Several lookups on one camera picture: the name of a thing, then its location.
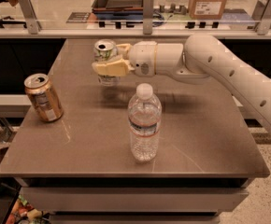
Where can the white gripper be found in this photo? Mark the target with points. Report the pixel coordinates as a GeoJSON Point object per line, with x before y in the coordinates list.
{"type": "Point", "coordinates": [142, 57]}

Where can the green white 7up can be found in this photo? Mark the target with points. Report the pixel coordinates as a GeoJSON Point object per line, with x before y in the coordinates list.
{"type": "Point", "coordinates": [104, 50]}

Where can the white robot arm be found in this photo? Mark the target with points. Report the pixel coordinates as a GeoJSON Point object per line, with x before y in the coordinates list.
{"type": "Point", "coordinates": [194, 61]}

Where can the orange soda can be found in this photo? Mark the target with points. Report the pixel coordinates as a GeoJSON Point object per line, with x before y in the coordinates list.
{"type": "Point", "coordinates": [43, 97]}

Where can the open grey tray box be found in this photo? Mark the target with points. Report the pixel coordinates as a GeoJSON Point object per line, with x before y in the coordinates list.
{"type": "Point", "coordinates": [117, 5]}

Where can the clear plastic water bottle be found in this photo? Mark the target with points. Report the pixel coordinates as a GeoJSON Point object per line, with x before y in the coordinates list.
{"type": "Point", "coordinates": [144, 116]}

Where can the brown cardboard box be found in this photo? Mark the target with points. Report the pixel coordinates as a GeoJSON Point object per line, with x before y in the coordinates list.
{"type": "Point", "coordinates": [206, 9]}

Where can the grey table drawer front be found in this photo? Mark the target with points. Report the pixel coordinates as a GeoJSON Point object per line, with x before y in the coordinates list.
{"type": "Point", "coordinates": [173, 200]}

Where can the colourful snack bag bin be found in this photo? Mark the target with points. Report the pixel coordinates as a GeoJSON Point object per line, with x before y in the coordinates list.
{"type": "Point", "coordinates": [22, 212]}

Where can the middle metal glass post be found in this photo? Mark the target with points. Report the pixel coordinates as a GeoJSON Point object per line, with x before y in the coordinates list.
{"type": "Point", "coordinates": [147, 16]}

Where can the metal glass post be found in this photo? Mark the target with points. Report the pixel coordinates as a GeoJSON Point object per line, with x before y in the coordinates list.
{"type": "Point", "coordinates": [265, 21]}
{"type": "Point", "coordinates": [28, 12]}
{"type": "Point", "coordinates": [147, 16]}

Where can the left metal glass post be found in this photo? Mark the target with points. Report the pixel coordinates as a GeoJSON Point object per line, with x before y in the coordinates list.
{"type": "Point", "coordinates": [28, 12]}

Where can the right metal glass post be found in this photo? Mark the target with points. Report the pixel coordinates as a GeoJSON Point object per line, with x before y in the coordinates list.
{"type": "Point", "coordinates": [265, 21]}

